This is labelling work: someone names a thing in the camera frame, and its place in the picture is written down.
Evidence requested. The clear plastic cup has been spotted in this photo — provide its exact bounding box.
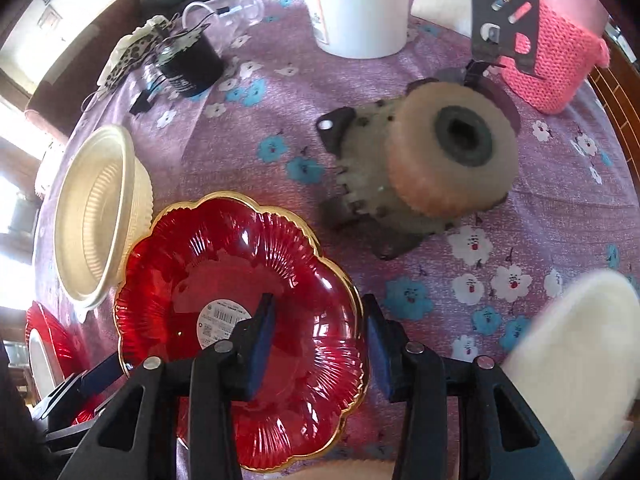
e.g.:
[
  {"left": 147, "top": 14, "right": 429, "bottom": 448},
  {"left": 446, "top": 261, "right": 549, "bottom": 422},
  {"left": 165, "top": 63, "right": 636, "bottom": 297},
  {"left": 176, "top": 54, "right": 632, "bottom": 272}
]
[{"left": 181, "top": 0, "right": 265, "bottom": 49}]

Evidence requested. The large white foam bowl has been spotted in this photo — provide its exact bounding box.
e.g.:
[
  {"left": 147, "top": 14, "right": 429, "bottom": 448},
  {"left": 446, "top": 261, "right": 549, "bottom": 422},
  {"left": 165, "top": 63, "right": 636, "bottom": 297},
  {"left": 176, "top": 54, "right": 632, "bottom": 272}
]
[{"left": 502, "top": 269, "right": 639, "bottom": 479}]

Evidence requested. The leopard print cloth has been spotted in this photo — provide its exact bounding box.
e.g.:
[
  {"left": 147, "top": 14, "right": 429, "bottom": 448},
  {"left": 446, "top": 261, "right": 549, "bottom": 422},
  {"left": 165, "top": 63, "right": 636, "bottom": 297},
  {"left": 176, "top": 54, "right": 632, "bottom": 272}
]
[{"left": 96, "top": 15, "right": 172, "bottom": 96}]

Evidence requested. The purple floral tablecloth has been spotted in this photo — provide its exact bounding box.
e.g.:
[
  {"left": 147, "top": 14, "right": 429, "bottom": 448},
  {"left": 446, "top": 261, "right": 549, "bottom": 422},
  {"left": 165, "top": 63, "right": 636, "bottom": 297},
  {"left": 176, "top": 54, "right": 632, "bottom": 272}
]
[{"left": 65, "top": 0, "right": 639, "bottom": 358}]

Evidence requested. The black cylindrical motor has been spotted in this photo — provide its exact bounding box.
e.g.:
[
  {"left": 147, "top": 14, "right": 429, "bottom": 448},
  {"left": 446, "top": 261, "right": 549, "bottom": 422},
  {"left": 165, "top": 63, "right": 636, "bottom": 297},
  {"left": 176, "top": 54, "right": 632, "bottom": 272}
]
[{"left": 155, "top": 28, "right": 226, "bottom": 98}]

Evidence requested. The white plastic jar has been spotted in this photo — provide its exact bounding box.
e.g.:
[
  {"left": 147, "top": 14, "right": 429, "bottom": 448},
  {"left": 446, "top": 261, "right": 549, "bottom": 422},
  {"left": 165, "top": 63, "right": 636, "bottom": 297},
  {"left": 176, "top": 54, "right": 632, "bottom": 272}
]
[{"left": 304, "top": 0, "right": 409, "bottom": 60}]

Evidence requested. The red scalloped plate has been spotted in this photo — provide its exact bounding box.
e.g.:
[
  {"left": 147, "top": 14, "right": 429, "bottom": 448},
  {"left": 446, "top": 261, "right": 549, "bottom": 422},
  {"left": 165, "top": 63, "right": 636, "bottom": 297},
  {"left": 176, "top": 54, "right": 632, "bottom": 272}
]
[{"left": 113, "top": 191, "right": 369, "bottom": 472}]

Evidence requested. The brown armchair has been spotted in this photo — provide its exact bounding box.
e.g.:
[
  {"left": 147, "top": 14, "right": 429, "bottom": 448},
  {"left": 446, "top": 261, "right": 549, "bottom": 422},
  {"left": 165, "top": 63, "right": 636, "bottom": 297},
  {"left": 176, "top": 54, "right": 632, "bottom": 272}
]
[{"left": 24, "top": 0, "right": 142, "bottom": 143}]

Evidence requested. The black power adapter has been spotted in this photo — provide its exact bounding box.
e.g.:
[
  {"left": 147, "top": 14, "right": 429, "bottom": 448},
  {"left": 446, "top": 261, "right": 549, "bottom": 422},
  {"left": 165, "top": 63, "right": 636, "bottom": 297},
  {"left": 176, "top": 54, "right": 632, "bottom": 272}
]
[{"left": 129, "top": 89, "right": 153, "bottom": 116}]

